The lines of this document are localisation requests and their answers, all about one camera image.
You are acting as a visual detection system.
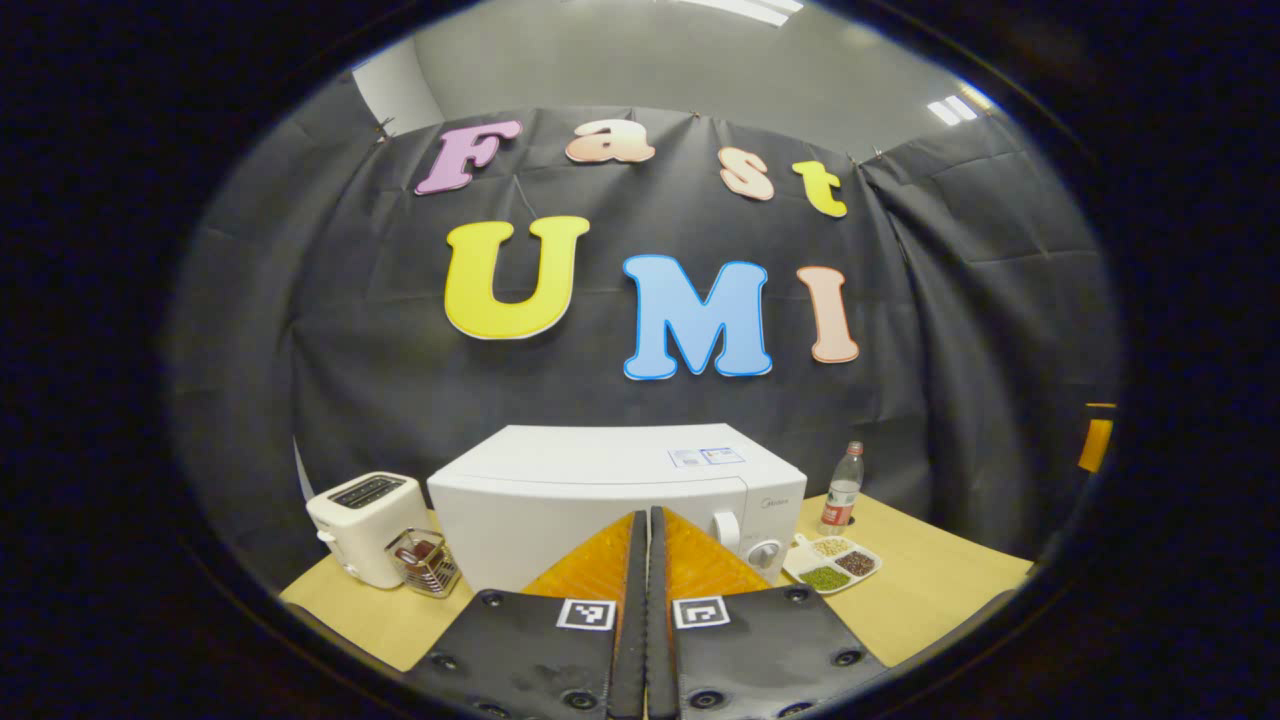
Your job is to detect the metal wire basket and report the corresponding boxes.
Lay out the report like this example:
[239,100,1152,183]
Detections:
[386,528,462,599]

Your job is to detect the clear bottle with red label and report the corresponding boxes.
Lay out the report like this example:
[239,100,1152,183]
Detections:
[817,441,865,536]

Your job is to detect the white microwave oven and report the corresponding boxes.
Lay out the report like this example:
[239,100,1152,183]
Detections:
[427,424,808,593]

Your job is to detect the white toaster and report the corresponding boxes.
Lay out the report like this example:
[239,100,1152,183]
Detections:
[306,471,433,590]

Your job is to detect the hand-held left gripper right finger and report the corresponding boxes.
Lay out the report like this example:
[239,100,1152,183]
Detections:
[648,505,889,720]

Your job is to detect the white divided dish of beans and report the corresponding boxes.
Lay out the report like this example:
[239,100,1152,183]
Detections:
[782,533,883,596]

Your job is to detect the black backdrop cloth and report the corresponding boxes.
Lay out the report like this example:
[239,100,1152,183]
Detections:
[165,70,1121,591]

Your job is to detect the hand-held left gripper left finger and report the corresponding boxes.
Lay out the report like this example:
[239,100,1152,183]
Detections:
[405,510,648,720]

